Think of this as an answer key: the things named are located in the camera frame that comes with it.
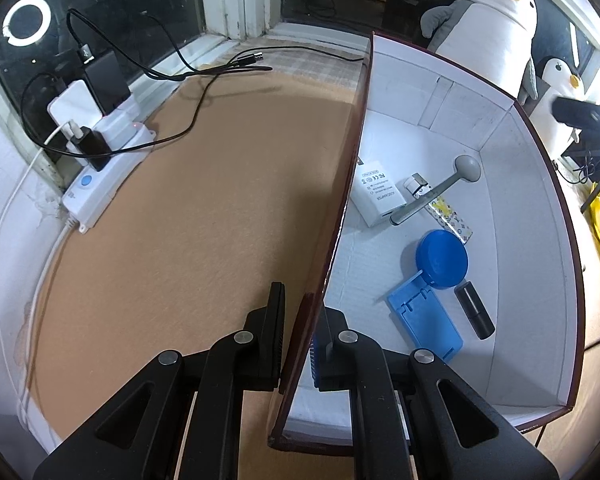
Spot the white cardboard box red outside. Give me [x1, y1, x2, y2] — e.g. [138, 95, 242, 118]
[267, 31, 586, 453]

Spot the blue plastic phone stand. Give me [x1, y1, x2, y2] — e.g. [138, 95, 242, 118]
[386, 270, 465, 363]

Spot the black cable with plug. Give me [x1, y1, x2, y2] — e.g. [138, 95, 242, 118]
[66, 7, 273, 81]

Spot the small penguin plush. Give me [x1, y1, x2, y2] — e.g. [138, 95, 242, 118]
[527, 56, 586, 157]

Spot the black looped cable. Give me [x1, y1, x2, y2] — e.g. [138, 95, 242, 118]
[21, 72, 222, 156]

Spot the white window frame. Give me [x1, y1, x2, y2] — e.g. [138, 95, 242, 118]
[199, 0, 286, 41]

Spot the cork mat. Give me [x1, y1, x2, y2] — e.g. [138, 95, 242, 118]
[27, 67, 366, 480]

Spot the small black plug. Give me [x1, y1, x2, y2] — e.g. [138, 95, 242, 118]
[72, 127, 113, 172]

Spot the black power adapter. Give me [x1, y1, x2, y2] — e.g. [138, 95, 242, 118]
[82, 51, 131, 113]

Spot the white flat charger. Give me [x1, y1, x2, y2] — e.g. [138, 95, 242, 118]
[47, 80, 103, 126]

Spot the grey spoon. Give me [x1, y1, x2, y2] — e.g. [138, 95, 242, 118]
[390, 155, 482, 226]

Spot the white cable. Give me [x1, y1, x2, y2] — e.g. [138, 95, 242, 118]
[0, 120, 81, 428]

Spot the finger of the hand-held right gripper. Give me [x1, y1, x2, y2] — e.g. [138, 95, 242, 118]
[552, 95, 600, 126]

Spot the black cable with metal connector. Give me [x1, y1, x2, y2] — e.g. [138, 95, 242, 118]
[227, 45, 370, 67]

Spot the blue round lid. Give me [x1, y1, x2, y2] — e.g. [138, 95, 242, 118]
[415, 230, 470, 290]

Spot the small white lighter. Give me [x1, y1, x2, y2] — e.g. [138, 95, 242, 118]
[404, 172, 431, 202]

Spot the black cylinder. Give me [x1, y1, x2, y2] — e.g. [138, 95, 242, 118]
[454, 281, 496, 340]

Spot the white boxed charger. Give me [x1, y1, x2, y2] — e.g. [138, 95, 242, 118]
[349, 159, 408, 228]

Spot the white plug adapter block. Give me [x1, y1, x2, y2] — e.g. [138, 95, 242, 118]
[100, 109, 141, 148]

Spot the large penguin plush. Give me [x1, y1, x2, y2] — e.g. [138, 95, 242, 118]
[420, 0, 538, 106]

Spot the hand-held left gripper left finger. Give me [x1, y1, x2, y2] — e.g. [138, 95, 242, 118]
[32, 281, 287, 480]

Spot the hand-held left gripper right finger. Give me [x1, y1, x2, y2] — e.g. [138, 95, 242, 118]
[307, 305, 561, 480]

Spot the patterned white lighter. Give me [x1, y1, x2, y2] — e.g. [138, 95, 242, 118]
[426, 199, 475, 246]

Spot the white power strip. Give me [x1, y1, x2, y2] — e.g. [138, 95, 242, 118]
[61, 122, 157, 235]

